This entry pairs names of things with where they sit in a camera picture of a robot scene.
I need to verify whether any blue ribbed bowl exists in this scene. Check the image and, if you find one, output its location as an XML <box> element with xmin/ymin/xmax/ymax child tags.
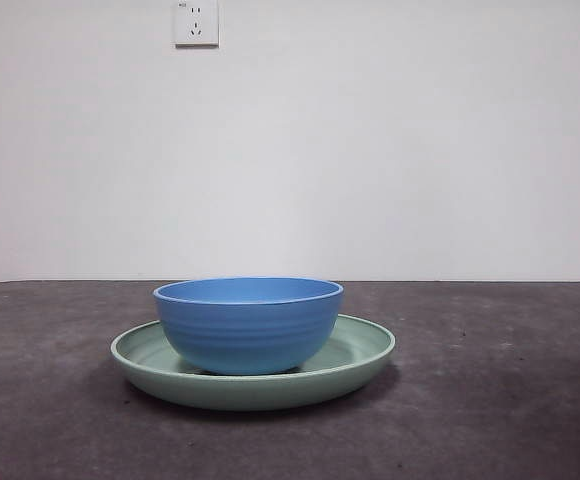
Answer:
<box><xmin>152</xmin><ymin>276</ymin><xmax>345</xmax><ymax>376</ymax></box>

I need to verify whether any green round plate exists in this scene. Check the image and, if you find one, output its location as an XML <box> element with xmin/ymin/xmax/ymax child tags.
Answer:
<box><xmin>109</xmin><ymin>314</ymin><xmax>397</xmax><ymax>412</ymax></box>

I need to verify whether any white wall socket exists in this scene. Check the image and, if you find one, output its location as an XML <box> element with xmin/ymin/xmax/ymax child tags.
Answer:
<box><xmin>174</xmin><ymin>0</ymin><xmax>220</xmax><ymax>49</ymax></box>

